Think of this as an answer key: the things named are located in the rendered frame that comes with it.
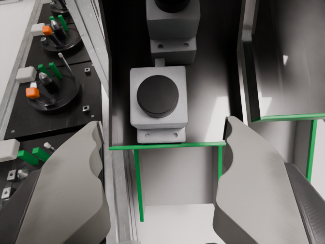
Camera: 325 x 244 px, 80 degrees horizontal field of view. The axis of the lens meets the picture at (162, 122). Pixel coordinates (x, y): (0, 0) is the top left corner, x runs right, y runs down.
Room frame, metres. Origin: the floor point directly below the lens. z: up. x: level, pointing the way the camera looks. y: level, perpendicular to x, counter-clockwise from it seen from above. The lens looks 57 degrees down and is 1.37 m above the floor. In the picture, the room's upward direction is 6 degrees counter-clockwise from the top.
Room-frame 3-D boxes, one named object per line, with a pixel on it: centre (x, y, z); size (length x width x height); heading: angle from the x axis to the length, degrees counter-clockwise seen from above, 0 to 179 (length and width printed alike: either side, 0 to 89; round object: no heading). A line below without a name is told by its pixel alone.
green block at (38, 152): (0.18, 0.25, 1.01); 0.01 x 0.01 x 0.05; 6
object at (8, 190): (0.12, 0.31, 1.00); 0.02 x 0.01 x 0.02; 6
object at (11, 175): (0.15, 0.31, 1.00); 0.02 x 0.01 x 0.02; 6
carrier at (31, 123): (0.39, 0.29, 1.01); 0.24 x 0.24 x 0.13; 6
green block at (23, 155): (0.18, 0.28, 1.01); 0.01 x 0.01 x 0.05; 6
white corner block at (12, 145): (0.22, 0.37, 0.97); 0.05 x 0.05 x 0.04; 6
